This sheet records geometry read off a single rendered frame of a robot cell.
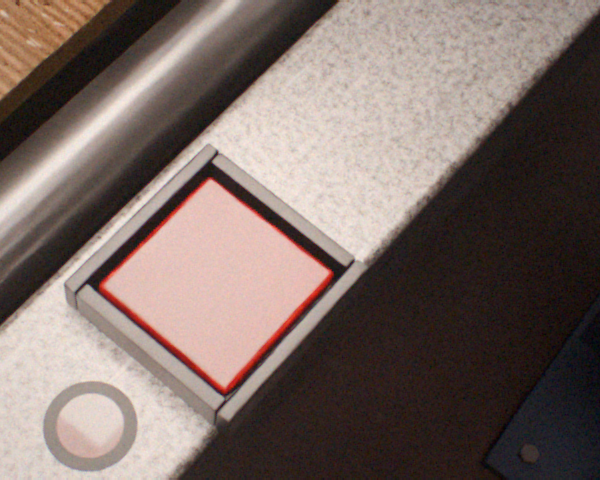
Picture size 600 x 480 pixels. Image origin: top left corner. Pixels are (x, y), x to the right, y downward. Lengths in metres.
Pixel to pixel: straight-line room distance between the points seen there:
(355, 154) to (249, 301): 0.08
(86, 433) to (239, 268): 0.08
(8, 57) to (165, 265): 0.10
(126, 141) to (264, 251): 0.07
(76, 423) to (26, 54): 0.14
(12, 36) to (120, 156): 0.06
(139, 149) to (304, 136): 0.06
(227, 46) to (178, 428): 0.16
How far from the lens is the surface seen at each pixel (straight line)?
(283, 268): 0.46
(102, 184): 0.49
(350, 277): 0.46
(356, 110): 0.51
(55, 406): 0.45
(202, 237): 0.46
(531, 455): 1.43
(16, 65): 0.49
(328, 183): 0.49
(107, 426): 0.45
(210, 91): 0.52
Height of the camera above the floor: 1.34
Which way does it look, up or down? 63 degrees down
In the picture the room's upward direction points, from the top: 12 degrees clockwise
